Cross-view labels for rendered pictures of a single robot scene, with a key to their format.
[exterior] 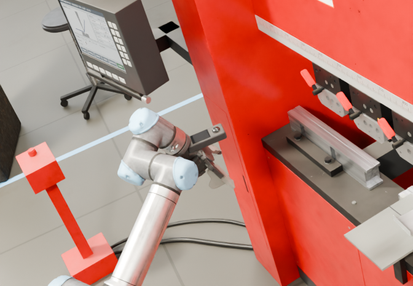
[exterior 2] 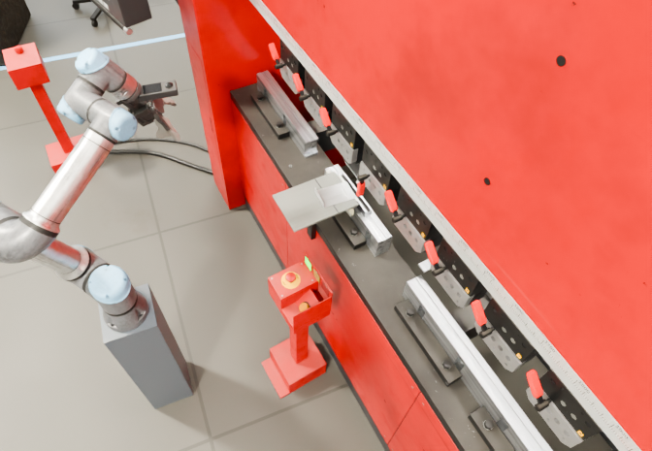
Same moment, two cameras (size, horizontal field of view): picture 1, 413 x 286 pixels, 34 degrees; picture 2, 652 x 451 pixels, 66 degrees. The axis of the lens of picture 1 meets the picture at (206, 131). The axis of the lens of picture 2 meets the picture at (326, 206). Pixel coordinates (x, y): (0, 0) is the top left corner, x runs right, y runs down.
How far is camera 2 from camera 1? 0.37 m
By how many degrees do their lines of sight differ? 20
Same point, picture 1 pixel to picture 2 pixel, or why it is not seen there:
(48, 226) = (40, 116)
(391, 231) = (310, 200)
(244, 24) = not seen: outside the picture
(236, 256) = (199, 177)
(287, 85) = (261, 50)
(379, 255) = (295, 218)
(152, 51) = not seen: outside the picture
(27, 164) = (12, 60)
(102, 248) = not seen: hidden behind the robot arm
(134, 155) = (76, 94)
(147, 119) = (94, 61)
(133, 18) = not seen: outside the picture
